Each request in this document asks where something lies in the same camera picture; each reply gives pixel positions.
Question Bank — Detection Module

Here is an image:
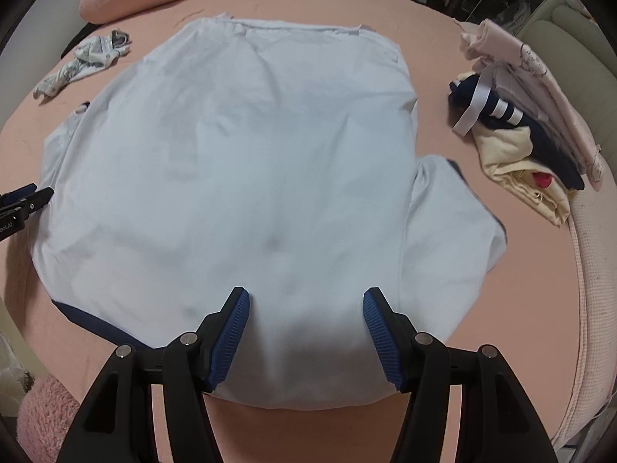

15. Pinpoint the pink bed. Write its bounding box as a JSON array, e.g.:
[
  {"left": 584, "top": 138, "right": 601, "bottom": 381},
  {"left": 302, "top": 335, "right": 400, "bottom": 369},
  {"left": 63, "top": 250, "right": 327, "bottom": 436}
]
[{"left": 0, "top": 0, "right": 586, "bottom": 463}]

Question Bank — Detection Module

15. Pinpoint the navy white striped garment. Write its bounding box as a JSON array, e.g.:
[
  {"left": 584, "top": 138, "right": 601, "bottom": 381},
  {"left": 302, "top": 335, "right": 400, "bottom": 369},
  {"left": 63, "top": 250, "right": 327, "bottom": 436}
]
[{"left": 448, "top": 73, "right": 586, "bottom": 191}]

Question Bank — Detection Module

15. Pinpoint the grey white patterned garment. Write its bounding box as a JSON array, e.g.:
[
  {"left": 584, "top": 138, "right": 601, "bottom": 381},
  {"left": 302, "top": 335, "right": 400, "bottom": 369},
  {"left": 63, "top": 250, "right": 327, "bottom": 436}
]
[{"left": 33, "top": 30, "right": 132, "bottom": 102}]

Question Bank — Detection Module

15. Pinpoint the pink waffle bed bumper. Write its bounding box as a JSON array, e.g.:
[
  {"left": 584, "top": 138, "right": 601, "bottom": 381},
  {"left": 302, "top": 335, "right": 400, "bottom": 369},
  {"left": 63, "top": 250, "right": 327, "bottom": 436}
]
[{"left": 550, "top": 145, "right": 617, "bottom": 449}]

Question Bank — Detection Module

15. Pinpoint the cream yellow garment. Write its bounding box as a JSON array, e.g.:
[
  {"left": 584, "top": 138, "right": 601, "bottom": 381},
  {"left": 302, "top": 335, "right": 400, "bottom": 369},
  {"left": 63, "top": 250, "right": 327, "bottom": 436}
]
[{"left": 472, "top": 120, "right": 575, "bottom": 226}]

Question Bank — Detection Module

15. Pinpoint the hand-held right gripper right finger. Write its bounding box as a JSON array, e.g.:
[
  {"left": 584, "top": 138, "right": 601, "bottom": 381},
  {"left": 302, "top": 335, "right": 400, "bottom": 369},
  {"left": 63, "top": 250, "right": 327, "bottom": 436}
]
[{"left": 363, "top": 287, "right": 562, "bottom": 463}]

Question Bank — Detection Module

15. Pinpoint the white ribbon strap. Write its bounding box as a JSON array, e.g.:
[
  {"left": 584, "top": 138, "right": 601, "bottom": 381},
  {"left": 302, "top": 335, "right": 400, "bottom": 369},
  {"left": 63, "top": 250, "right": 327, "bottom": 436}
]
[{"left": 452, "top": 65, "right": 502, "bottom": 136}]

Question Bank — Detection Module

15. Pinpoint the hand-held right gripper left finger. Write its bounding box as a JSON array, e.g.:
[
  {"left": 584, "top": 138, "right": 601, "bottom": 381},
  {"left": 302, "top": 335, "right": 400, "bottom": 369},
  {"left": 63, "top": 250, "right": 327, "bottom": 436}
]
[{"left": 55, "top": 287, "right": 250, "bottom": 463}]

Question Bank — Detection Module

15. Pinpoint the beige sofa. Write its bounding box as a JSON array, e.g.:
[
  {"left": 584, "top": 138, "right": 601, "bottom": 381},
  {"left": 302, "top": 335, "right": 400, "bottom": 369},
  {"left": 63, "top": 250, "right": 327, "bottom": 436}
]
[{"left": 518, "top": 0, "right": 617, "bottom": 155}]

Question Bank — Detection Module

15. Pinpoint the light blue t-shirt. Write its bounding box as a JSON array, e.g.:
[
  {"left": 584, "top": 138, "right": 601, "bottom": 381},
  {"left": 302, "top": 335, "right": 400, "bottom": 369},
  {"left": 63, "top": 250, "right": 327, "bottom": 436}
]
[{"left": 30, "top": 12, "right": 508, "bottom": 408}]

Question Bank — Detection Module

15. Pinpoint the beige bed frame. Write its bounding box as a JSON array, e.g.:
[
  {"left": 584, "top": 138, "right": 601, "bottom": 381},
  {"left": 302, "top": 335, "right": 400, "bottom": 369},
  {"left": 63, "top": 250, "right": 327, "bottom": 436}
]
[{"left": 0, "top": 294, "right": 51, "bottom": 396}]

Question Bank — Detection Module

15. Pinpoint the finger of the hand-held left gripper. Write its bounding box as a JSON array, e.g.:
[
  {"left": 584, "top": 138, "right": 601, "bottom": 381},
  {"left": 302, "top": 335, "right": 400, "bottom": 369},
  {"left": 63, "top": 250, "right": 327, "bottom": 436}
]
[
  {"left": 0, "top": 183, "right": 38, "bottom": 204},
  {"left": 13, "top": 187, "right": 55, "bottom": 213}
]

